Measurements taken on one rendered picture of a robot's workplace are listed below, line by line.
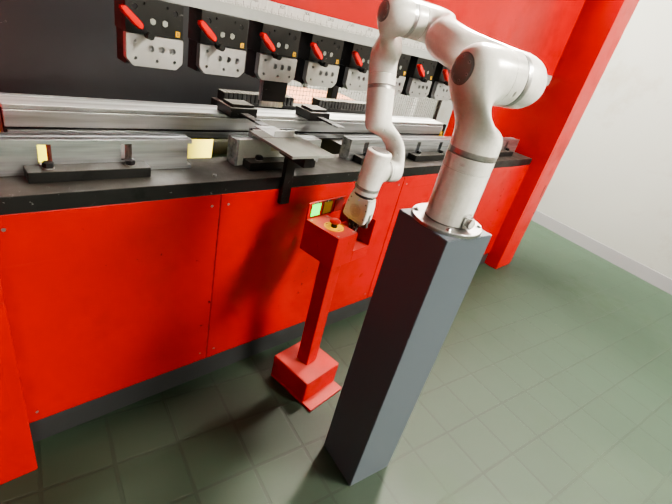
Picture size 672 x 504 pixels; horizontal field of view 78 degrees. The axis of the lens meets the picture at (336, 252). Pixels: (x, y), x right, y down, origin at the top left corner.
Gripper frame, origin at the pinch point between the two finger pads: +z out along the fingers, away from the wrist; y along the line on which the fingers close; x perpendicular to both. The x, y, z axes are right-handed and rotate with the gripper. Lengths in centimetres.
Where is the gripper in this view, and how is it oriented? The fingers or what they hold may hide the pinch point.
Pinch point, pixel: (351, 230)
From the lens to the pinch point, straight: 152.3
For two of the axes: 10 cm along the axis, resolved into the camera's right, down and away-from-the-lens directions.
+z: -2.8, 8.1, 5.1
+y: 7.1, 5.3, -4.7
